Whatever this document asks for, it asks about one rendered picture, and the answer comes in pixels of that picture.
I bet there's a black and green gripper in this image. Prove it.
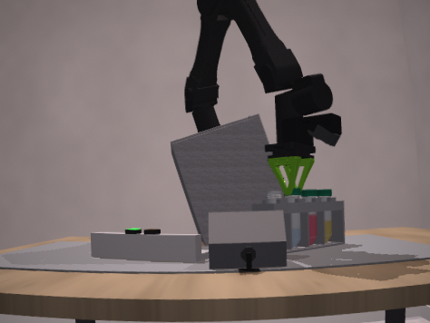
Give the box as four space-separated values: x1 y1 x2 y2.
265 116 316 195

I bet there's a grey flat mat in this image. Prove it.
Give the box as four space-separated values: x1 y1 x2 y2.
0 234 430 274

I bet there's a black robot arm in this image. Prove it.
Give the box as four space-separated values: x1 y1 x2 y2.
184 0 342 147

